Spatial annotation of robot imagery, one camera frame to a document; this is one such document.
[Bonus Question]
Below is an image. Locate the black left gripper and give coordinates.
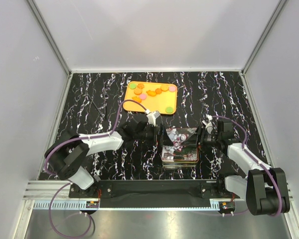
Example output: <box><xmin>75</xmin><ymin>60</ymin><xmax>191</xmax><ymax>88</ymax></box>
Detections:
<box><xmin>135</xmin><ymin>123</ymin><xmax>173</xmax><ymax>147</ymax></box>

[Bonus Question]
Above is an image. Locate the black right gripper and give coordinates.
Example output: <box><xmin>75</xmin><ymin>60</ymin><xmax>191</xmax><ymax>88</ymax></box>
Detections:
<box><xmin>181</xmin><ymin>125</ymin><xmax>222</xmax><ymax>153</ymax></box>

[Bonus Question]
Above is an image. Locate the gold tin lid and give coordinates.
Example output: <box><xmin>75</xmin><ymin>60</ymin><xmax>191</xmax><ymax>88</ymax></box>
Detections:
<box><xmin>161</xmin><ymin>128</ymin><xmax>199</xmax><ymax>162</ymax></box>

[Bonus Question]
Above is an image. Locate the gold cookie tin box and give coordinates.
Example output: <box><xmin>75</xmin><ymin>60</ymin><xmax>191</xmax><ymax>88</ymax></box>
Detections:
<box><xmin>162</xmin><ymin>162</ymin><xmax>197</xmax><ymax>170</ymax></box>

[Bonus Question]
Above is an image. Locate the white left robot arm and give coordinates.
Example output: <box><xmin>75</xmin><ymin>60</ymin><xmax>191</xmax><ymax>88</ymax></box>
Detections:
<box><xmin>44</xmin><ymin>111</ymin><xmax>198</xmax><ymax>197</ymax></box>

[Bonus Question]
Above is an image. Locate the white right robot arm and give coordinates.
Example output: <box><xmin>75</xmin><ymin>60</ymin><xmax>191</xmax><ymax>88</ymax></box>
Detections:
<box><xmin>196</xmin><ymin>115</ymin><xmax>291</xmax><ymax>217</ymax></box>

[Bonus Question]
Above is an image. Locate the green embossed round cookie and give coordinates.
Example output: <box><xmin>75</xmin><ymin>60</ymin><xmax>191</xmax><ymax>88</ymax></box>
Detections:
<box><xmin>165</xmin><ymin>107</ymin><xmax>174</xmax><ymax>114</ymax></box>

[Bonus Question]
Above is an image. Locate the yellow plastic tray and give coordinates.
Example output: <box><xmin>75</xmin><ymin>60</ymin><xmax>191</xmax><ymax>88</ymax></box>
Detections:
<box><xmin>123</xmin><ymin>81</ymin><xmax>178</xmax><ymax>115</ymax></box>

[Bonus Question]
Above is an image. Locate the yellow cat-shaped cookie centre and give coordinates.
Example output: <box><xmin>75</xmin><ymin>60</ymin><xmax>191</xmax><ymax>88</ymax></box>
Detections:
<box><xmin>147</xmin><ymin>90</ymin><xmax>156</xmax><ymax>97</ymax></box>

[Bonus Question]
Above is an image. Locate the yellow cat-shaped cookie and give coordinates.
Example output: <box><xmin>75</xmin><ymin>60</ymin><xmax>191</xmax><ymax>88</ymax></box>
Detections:
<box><xmin>132</xmin><ymin>96</ymin><xmax>142</xmax><ymax>103</ymax></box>
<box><xmin>147</xmin><ymin>90</ymin><xmax>156</xmax><ymax>97</ymax></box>

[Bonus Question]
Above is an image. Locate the pink round cookie left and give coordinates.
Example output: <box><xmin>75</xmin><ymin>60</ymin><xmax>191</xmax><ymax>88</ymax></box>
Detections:
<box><xmin>139</xmin><ymin>94</ymin><xmax>147</xmax><ymax>100</ymax></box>

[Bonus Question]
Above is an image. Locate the pink round cookie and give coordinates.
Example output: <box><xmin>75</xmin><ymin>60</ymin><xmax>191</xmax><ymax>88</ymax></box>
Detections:
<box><xmin>169</xmin><ymin>86</ymin><xmax>176</xmax><ymax>92</ymax></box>
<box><xmin>139</xmin><ymin>94</ymin><xmax>147</xmax><ymax>100</ymax></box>

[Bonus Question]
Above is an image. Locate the yellow cat-shaped cookie left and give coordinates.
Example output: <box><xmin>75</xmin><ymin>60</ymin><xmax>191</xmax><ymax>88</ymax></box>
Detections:
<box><xmin>132</xmin><ymin>96</ymin><xmax>142</xmax><ymax>103</ymax></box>

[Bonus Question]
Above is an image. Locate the pink round cookie right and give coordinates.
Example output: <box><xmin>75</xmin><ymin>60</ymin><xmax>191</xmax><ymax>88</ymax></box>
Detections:
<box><xmin>169</xmin><ymin>86</ymin><xmax>176</xmax><ymax>92</ymax></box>

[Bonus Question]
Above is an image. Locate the yellow dotted cookie top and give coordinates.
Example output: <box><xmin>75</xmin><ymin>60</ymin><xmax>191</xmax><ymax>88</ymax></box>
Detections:
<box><xmin>160</xmin><ymin>85</ymin><xmax>169</xmax><ymax>92</ymax></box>

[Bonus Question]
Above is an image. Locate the yellow dotted sandwich cookie left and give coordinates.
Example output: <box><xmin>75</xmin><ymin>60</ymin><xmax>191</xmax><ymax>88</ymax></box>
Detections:
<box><xmin>134</xmin><ymin>88</ymin><xmax>142</xmax><ymax>95</ymax></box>

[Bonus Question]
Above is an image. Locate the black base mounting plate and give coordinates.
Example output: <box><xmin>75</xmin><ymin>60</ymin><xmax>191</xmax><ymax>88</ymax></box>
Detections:
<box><xmin>69</xmin><ymin>179</ymin><xmax>239</xmax><ymax>209</ymax></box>

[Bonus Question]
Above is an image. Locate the green round cookie top-left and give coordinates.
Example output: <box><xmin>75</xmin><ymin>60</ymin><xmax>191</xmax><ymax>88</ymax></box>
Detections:
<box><xmin>129</xmin><ymin>83</ymin><xmax>137</xmax><ymax>89</ymax></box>

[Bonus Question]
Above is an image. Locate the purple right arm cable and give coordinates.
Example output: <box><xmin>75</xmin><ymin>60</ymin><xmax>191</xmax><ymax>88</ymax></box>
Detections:
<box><xmin>209</xmin><ymin>116</ymin><xmax>286</xmax><ymax>216</ymax></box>

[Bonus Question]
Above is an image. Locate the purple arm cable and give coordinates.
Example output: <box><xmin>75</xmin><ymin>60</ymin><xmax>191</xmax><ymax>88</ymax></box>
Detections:
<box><xmin>209</xmin><ymin>116</ymin><xmax>286</xmax><ymax>216</ymax></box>
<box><xmin>43</xmin><ymin>99</ymin><xmax>150</xmax><ymax>237</ymax></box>

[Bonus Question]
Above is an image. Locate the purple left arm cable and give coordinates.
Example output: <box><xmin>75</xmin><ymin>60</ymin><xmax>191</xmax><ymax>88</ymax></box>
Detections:
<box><xmin>43</xmin><ymin>99</ymin><xmax>150</xmax><ymax>237</ymax></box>

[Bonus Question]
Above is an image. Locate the aluminium frame rail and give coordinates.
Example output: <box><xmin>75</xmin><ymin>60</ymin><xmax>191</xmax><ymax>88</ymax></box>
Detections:
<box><xmin>23</xmin><ymin>180</ymin><xmax>100</xmax><ymax>211</ymax></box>

